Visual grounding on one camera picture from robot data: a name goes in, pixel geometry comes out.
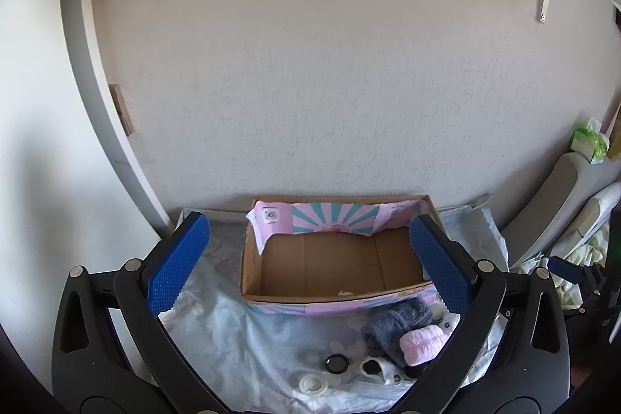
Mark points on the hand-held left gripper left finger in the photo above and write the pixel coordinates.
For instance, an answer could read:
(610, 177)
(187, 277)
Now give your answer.
(177, 268)

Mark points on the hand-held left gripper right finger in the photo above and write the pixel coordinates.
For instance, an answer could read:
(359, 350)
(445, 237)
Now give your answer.
(441, 268)

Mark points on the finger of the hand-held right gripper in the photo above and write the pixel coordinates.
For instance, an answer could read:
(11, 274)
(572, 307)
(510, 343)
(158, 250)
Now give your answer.
(566, 269)

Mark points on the grey fluffy sock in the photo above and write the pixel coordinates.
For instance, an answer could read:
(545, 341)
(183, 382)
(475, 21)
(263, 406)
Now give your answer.
(393, 324)

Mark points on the pink fluffy sock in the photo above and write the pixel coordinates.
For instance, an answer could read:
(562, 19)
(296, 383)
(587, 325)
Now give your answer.
(421, 343)

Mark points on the pink printed cardboard box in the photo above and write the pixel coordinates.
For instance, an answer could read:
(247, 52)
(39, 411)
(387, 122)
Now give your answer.
(330, 263)

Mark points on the black round case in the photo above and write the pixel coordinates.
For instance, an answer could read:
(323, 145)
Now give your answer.
(337, 363)

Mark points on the pale green quilt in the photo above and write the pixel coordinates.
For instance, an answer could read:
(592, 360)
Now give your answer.
(577, 259)

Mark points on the cream padded cushion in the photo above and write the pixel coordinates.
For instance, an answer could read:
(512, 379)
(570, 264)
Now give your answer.
(589, 212)

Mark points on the grey padded cushion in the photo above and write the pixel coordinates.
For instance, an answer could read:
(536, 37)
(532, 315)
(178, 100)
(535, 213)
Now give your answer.
(553, 205)

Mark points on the light blue table cloth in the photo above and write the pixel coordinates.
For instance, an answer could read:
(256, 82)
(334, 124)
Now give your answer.
(252, 346)

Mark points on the green tissue pack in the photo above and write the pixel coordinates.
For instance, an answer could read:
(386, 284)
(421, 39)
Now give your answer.
(588, 142)

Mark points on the wooden board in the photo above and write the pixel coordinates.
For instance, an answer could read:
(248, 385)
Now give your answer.
(612, 128)

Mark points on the white round lid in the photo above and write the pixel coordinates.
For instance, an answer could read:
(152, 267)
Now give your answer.
(314, 386)

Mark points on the small wooden wall block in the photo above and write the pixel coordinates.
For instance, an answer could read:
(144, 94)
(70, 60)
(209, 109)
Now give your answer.
(121, 108)

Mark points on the white curved door frame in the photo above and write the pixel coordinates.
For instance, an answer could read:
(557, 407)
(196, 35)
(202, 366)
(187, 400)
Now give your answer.
(102, 103)

